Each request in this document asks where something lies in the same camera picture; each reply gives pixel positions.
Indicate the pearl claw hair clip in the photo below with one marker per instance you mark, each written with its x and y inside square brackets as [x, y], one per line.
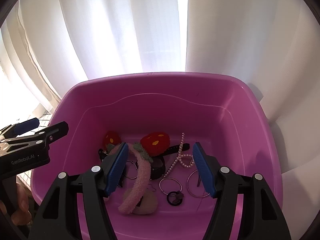
[182, 140]

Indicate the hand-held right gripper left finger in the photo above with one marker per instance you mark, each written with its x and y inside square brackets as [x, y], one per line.
[116, 172]

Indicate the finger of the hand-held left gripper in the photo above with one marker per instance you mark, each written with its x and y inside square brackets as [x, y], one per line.
[27, 125]
[57, 128]

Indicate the medium silver bangle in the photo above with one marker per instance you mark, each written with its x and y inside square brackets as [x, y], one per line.
[170, 178]

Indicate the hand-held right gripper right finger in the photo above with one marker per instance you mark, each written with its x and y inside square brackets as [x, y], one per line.
[205, 172]

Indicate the pink strawberry headband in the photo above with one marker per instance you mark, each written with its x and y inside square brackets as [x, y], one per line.
[142, 180]

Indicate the person's left hand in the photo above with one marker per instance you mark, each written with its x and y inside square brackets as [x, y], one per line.
[22, 197]

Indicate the pink plastic basin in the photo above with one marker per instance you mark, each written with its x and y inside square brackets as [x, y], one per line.
[162, 110]

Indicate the black wrist watch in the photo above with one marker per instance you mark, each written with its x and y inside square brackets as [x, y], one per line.
[157, 170]

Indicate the white sheer curtain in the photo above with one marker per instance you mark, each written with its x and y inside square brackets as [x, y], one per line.
[150, 30]

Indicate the large silver bangle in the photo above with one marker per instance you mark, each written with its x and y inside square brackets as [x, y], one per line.
[188, 185]

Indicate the cream curtain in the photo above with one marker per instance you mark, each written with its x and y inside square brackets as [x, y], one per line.
[20, 67]

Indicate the long black hairpin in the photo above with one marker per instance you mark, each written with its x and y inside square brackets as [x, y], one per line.
[198, 180]

